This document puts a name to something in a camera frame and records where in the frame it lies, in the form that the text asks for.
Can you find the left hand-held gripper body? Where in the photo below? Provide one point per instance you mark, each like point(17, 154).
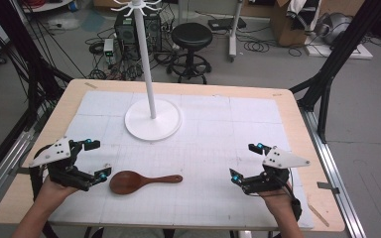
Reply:
point(63, 172)

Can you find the person's right hand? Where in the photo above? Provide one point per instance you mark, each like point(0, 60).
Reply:
point(279, 203)

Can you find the brown cardboard box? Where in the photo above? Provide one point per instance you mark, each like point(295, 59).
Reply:
point(286, 29)

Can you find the thin wooden stick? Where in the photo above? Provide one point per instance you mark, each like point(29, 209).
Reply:
point(318, 214)

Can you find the brown wooden spoon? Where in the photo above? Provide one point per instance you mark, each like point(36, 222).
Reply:
point(129, 182)

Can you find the white hook rack stand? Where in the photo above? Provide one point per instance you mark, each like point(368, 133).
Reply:
point(152, 122)

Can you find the white wheeled stand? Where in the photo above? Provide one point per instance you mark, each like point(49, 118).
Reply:
point(233, 39)

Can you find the blue tape roll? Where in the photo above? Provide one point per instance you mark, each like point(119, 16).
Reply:
point(73, 6)

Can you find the black computer tower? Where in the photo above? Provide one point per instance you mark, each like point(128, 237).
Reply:
point(125, 33)

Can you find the flat white board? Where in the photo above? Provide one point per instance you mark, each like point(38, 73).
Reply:
point(340, 51)

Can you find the person's left hand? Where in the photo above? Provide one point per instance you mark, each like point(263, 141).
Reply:
point(51, 195)

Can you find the white cloth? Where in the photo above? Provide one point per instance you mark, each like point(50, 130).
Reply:
point(302, 8)

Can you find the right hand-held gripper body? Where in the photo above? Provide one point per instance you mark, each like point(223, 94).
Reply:
point(268, 181)

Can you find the grey tape strip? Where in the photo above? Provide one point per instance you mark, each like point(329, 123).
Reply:
point(328, 187)

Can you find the aluminium rail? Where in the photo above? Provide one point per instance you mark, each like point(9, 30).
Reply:
point(3, 172)
point(334, 172)

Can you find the beige tape piece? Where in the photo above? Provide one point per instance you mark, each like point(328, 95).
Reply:
point(91, 85)

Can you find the white grid mat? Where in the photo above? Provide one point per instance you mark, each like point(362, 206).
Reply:
point(205, 165)

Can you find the small white box device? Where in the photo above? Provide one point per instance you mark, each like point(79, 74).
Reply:
point(108, 48)

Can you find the flat black device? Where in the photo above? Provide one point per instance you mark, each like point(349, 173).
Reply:
point(226, 23)

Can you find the white round table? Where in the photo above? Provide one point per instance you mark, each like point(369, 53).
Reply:
point(43, 5)

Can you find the black metal frame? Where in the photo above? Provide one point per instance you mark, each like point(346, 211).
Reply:
point(330, 62)
point(29, 66)

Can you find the black round stool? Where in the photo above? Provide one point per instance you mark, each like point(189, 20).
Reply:
point(191, 38)

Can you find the grey round appliance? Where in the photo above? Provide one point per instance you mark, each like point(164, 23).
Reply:
point(335, 28)

